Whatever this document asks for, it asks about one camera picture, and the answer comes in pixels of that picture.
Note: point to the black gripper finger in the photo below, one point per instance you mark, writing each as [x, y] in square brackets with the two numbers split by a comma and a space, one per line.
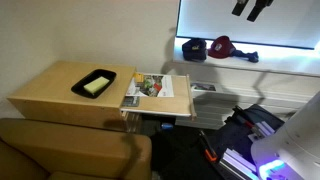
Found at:
[239, 7]
[258, 8]

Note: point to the black plastic tray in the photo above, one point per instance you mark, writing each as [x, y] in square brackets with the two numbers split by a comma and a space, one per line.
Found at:
[78, 88]

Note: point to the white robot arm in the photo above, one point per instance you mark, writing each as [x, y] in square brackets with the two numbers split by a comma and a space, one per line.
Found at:
[292, 152]

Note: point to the maroon red cap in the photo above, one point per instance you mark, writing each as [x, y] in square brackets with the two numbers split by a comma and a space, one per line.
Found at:
[221, 48]

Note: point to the blue cloth item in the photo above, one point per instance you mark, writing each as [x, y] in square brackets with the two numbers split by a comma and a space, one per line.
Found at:
[252, 57]

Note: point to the navy blue cap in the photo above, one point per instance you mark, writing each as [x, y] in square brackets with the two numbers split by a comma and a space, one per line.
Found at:
[194, 50]

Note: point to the white radiator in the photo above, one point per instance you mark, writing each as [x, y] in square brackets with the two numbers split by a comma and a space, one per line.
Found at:
[282, 94]

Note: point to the colourful magazine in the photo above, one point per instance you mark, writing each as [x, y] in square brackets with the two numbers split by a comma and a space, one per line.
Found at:
[150, 85]

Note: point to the small grey booklet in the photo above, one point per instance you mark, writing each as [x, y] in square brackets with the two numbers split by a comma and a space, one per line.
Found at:
[131, 101]

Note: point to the black orange clamp tool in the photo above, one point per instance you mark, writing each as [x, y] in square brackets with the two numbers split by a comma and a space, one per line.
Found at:
[210, 153]

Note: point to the yellow sponge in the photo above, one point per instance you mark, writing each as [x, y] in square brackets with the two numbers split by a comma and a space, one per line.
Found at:
[96, 85]

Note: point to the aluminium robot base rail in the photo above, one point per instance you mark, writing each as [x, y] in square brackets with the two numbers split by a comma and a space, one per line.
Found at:
[234, 163]

